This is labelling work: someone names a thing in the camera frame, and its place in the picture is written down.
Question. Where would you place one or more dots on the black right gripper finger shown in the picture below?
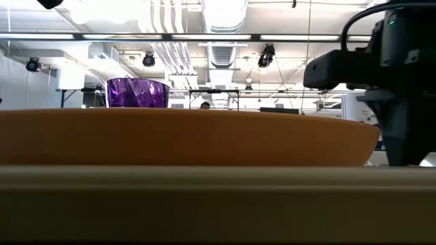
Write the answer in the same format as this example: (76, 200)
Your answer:
(405, 136)

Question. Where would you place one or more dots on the purple faceted cup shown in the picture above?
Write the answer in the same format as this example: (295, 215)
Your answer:
(136, 93)

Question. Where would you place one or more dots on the orange bowl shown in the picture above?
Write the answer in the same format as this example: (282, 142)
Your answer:
(170, 136)

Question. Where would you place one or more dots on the cream plastic tray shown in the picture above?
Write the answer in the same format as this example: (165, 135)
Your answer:
(204, 204)

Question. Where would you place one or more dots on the white pillar with sign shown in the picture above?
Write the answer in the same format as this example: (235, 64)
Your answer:
(351, 109)

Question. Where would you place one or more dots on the black ceiling spotlight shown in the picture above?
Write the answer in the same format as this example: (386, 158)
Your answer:
(266, 56)
(148, 60)
(33, 64)

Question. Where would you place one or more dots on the black table with equipment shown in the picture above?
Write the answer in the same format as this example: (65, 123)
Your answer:
(90, 98)

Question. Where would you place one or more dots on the black monitor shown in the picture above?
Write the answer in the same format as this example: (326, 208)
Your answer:
(279, 110)

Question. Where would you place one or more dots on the person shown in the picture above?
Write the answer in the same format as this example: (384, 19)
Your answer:
(205, 105)

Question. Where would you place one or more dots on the black framed table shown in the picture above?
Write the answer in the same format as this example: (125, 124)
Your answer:
(214, 91)

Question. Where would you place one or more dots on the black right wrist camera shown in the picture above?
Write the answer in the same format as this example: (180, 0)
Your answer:
(337, 69)

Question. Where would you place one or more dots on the silver ventilation duct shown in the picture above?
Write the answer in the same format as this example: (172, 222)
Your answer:
(221, 56)

